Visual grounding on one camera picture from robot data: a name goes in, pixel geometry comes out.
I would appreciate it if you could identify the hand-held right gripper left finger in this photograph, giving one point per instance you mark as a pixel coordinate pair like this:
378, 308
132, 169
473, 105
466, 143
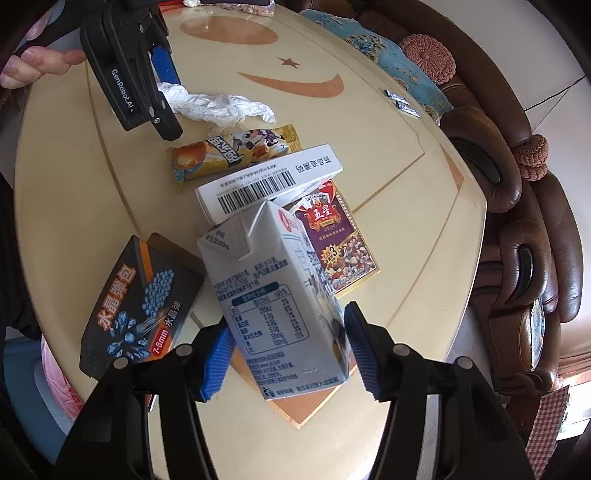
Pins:
217, 364

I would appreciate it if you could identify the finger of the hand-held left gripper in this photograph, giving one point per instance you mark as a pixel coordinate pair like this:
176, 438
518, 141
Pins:
164, 67
167, 124

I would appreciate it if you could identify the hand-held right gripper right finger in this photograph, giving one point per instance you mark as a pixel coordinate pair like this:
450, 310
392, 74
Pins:
364, 355

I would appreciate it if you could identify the white tissue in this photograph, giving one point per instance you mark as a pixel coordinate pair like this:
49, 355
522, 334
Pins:
217, 106

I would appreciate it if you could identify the yellow snack wrapper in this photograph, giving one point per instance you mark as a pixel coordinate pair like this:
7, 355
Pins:
221, 154

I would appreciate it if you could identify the white milk carton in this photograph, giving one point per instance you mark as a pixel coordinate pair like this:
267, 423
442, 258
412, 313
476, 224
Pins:
277, 300

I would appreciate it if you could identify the black box with orange stripe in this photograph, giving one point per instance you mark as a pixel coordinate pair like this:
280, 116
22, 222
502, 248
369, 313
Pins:
129, 300

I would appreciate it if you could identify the white barcode box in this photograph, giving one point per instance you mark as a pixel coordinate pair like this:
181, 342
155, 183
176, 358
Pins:
258, 184

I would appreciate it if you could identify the red playing card box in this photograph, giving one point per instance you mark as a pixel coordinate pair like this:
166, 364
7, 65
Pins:
341, 240

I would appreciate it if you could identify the pink bag lined trash bin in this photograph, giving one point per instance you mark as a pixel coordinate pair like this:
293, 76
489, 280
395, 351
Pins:
57, 387

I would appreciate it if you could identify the blue plastic stool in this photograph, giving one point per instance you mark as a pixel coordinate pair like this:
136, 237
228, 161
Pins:
27, 397

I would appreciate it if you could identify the person's left hand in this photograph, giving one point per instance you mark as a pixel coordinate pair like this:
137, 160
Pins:
37, 67

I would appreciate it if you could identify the red checkered cloth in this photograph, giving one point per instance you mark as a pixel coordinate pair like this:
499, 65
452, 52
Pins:
549, 415

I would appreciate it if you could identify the brown leather sofa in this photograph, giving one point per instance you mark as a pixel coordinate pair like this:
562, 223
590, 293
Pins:
508, 184

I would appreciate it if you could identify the blue patterned cushion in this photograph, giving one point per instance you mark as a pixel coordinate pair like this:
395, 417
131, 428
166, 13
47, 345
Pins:
392, 60

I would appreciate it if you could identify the pink crocheted round cushion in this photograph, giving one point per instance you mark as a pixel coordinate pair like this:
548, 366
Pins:
427, 57
533, 157

